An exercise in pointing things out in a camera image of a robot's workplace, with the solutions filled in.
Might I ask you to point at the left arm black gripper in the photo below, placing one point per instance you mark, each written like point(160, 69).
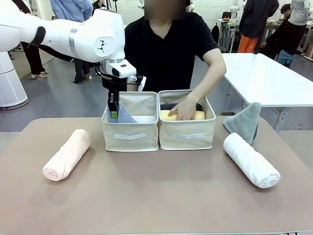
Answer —
point(111, 84)

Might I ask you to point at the lavender blue towel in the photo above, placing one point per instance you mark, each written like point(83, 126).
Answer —
point(124, 117)

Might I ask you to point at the dark grey towel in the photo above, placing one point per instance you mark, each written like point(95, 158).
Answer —
point(166, 107)

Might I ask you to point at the pink towel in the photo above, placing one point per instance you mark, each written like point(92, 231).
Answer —
point(64, 156)

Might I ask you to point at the yellow towel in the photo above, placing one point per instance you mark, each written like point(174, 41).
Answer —
point(200, 115)

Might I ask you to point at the grey-teal triangle towel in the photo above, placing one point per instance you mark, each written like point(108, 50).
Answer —
point(244, 122)

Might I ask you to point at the white towel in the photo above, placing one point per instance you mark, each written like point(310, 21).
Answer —
point(252, 161)

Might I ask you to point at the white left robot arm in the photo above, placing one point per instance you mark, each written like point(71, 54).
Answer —
point(61, 36)

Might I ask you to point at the person's left forearm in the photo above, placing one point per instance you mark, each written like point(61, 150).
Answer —
point(210, 78)

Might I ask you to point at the person's left hand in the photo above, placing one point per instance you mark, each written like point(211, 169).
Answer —
point(184, 110)

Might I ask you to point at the cream fabric storage bin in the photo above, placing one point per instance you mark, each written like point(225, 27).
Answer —
point(185, 137)
point(129, 139)

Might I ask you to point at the person in black polo shirt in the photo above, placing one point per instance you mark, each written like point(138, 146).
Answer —
point(168, 56)

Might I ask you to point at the bystander in black vest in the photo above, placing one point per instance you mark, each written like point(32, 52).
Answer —
point(35, 61)

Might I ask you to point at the bystander in blue shirt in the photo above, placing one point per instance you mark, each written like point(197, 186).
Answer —
point(71, 9)

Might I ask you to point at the black backpack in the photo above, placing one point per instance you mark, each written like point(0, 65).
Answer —
point(215, 34)

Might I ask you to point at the grey metal workbench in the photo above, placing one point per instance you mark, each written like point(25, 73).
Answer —
point(228, 34)

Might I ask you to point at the white side table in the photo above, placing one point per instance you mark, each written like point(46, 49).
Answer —
point(264, 80)

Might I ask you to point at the bystander in orange trousers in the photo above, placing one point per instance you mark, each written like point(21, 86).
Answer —
point(254, 19)

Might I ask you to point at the bent-over bystander in black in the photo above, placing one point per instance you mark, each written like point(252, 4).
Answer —
point(286, 34)

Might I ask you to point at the bystander in grey shirt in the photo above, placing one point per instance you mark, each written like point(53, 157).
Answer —
point(299, 12)

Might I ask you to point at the left arm white wrist camera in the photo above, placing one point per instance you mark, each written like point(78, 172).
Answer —
point(140, 82)

